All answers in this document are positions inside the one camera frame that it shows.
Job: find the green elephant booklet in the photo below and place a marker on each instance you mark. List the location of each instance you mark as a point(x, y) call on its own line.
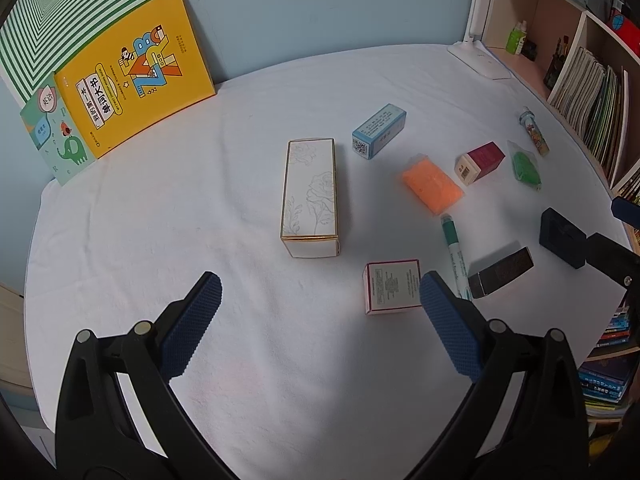
point(53, 132)

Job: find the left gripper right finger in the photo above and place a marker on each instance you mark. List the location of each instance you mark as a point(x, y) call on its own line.
point(523, 416)

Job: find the orange sponge packet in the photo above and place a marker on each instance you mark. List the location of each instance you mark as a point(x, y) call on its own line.
point(431, 185)

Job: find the light blue medicine box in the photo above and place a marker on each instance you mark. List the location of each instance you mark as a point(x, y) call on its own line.
point(378, 130)

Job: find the black square box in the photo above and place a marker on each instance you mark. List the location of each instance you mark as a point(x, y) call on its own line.
point(563, 238)

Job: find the green marker pen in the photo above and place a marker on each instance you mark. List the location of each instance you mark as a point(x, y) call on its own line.
point(456, 257)

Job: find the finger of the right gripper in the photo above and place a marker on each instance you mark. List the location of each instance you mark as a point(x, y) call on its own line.
point(613, 260)
point(624, 210)

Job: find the pink white small box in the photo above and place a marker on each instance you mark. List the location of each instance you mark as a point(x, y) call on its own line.
point(391, 286)

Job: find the green white bottle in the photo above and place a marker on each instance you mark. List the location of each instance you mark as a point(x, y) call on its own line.
point(516, 38)

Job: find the colourful glue tube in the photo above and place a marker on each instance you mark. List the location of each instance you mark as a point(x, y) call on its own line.
point(528, 122)

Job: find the green striped board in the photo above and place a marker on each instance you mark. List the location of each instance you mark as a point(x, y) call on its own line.
point(39, 37)

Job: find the yellow children's book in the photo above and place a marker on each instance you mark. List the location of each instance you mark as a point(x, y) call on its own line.
point(143, 68)

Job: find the dark brown box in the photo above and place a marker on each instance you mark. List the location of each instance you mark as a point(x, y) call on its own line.
point(501, 273)

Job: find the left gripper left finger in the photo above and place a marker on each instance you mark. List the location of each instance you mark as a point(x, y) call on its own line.
point(117, 415)

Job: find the green clay bag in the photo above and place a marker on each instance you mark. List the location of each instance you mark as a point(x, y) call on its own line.
point(524, 166)

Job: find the maroon small box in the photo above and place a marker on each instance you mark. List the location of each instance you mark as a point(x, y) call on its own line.
point(478, 163)

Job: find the white lamp base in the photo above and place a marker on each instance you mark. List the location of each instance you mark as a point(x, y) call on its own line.
point(477, 59)

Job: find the tall white floral box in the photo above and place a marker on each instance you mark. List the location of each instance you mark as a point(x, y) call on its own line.
point(309, 219)

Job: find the wooden bookshelf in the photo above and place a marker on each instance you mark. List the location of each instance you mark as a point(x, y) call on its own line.
point(587, 78)

